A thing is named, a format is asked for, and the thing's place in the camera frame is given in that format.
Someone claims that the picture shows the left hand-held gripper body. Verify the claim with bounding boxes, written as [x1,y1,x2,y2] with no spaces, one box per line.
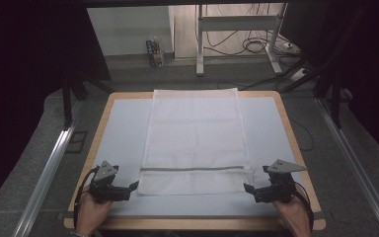
[88,160,132,204]

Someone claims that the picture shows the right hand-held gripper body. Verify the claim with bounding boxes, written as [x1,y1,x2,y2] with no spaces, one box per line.
[262,159,308,204]

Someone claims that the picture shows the white cloth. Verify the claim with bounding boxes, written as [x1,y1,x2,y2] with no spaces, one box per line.
[137,88,255,197]

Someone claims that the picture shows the person's left hand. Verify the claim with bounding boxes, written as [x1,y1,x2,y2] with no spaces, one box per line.
[75,186,114,236]

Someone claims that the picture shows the person's right hand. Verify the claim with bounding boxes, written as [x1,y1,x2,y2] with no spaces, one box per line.
[272,184,312,237]

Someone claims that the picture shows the black metal stand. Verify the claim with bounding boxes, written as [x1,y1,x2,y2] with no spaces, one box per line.
[61,76,91,130]
[329,70,343,130]

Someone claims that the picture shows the white power strip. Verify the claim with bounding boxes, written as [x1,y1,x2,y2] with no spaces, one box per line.
[289,67,309,83]

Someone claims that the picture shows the colourful box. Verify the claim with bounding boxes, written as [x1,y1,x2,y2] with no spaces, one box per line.
[145,39,165,68]

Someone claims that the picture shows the dark curtain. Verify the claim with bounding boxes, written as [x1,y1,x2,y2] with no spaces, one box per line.
[0,0,112,213]
[281,0,379,167]

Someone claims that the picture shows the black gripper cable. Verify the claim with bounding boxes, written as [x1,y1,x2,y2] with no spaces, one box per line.
[294,182,316,231]
[73,166,100,230]

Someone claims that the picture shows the black floor cable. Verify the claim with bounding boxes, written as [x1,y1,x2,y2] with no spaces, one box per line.
[288,116,316,153]

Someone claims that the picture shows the black floor frame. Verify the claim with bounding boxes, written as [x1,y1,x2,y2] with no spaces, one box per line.
[64,130,89,154]

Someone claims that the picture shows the aluminium rail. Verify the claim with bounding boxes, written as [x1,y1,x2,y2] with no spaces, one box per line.
[315,98,379,237]
[12,126,79,237]

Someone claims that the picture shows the tangle of black floor cables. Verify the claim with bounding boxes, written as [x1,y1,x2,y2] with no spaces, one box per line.
[202,29,298,57]

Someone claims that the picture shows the white desk frame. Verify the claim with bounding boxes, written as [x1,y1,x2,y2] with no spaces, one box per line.
[195,3,289,77]

